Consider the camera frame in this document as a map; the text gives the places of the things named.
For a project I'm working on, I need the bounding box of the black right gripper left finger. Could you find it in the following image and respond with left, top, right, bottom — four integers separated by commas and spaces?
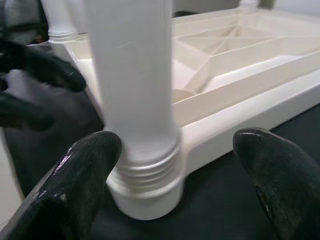
0, 131, 123, 240

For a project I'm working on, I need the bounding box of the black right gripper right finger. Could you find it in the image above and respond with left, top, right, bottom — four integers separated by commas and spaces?
232, 126, 320, 240

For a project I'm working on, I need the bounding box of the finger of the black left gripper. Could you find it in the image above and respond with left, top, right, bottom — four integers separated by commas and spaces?
0, 92, 55, 132
0, 41, 87, 92

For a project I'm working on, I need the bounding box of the white plastic table leg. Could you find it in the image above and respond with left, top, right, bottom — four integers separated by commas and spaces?
238, 0, 261, 14
84, 0, 183, 195
41, 0, 79, 43

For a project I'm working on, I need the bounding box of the white plastic table top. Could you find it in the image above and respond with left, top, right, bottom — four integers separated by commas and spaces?
49, 4, 320, 222

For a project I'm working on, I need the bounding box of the black cloth table cover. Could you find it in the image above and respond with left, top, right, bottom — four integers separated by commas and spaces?
4, 9, 320, 240

